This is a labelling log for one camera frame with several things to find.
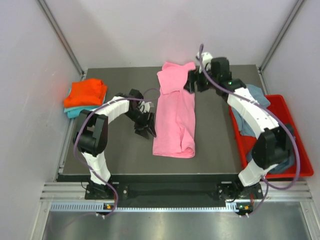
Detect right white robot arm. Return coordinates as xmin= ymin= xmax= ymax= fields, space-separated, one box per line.
xmin=184 ymin=52 xmax=300 ymax=198

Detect left aluminium frame post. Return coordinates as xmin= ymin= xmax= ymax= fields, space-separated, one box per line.
xmin=35 ymin=0 xmax=85 ymax=77

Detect folded teal t shirt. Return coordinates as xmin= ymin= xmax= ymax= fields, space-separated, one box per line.
xmin=63 ymin=105 xmax=99 ymax=119

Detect front aluminium frame rail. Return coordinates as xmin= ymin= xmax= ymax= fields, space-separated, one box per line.
xmin=40 ymin=181 xmax=313 ymax=202

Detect folded orange t shirt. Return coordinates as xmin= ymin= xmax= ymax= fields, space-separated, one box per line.
xmin=63 ymin=78 xmax=108 ymax=108

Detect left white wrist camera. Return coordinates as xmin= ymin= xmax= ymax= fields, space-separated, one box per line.
xmin=137 ymin=101 xmax=154 ymax=114

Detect right aluminium frame post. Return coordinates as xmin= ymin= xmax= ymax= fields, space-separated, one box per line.
xmin=258 ymin=0 xmax=306 ymax=74

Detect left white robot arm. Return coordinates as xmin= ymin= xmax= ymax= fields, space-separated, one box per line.
xmin=73 ymin=89 xmax=157 ymax=200

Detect aluminium frame post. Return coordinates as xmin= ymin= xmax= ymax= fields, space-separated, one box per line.
xmin=35 ymin=0 xmax=85 ymax=77
xmin=258 ymin=0 xmax=306 ymax=74

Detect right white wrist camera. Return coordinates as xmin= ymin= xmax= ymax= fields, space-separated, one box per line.
xmin=196 ymin=52 xmax=213 ymax=73

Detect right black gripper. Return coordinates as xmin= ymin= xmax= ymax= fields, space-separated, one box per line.
xmin=184 ymin=65 xmax=219 ymax=95

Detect grey-blue t shirt lower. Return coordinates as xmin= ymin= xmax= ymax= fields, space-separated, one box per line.
xmin=246 ymin=123 xmax=295 ymax=174

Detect pink t shirt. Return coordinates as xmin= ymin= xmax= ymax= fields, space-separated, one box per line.
xmin=152 ymin=62 xmax=196 ymax=159

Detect grey-blue t shirt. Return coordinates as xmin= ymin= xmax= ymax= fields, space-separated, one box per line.
xmin=246 ymin=123 xmax=295 ymax=174
xmin=234 ymin=83 xmax=271 ymax=137

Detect grey-blue t shirt upper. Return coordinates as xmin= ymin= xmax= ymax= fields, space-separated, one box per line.
xmin=234 ymin=83 xmax=271 ymax=137

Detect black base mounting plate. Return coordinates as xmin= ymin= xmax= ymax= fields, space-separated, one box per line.
xmin=57 ymin=173 xmax=263 ymax=207

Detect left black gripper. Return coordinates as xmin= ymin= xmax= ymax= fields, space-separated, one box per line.
xmin=124 ymin=108 xmax=156 ymax=139

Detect red plastic bin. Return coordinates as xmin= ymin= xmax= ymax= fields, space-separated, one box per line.
xmin=229 ymin=94 xmax=314 ymax=177

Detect grey slotted cable duct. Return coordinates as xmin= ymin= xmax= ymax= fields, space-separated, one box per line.
xmin=50 ymin=202 xmax=250 ymax=213

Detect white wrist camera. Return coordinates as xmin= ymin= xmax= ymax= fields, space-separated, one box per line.
xmin=196 ymin=52 xmax=213 ymax=73
xmin=137 ymin=101 xmax=154 ymax=114

